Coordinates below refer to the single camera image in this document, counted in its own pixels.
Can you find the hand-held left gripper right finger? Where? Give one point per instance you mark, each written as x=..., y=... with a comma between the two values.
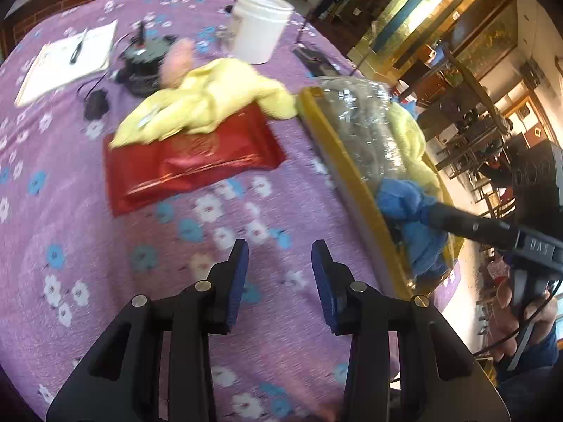
x=327, y=290

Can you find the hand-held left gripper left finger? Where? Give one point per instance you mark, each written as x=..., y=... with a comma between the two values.
x=235, y=285

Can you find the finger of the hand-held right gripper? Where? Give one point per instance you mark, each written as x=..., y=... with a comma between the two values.
x=475, y=228

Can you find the blue towel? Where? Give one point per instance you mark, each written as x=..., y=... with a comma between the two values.
x=400, y=202

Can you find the translucent plastic zip bag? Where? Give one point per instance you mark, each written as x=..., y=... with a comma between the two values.
x=356, y=127

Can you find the person's right hand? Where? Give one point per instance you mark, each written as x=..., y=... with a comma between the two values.
x=501, y=316

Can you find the dark wooden chair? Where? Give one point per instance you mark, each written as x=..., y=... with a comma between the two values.
x=466, y=140

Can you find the red foil package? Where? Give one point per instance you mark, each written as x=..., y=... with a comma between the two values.
x=184, y=167

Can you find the purple floral tablecloth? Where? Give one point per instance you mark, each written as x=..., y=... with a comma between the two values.
x=110, y=250

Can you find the yellow towel with white tag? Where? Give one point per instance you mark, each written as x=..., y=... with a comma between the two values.
x=211, y=92

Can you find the gold framed panel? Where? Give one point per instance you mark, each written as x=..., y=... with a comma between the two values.
x=418, y=13

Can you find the dark smartphone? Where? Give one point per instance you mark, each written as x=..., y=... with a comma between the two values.
x=314, y=61

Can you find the black electronic device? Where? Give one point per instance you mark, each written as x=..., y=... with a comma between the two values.
x=143, y=63

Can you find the white plastic jar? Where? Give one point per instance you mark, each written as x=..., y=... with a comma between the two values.
x=259, y=26

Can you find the white paper notebook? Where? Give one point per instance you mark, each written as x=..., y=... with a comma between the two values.
x=57, y=66

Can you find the black pen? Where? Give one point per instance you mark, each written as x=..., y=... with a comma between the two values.
x=77, y=50

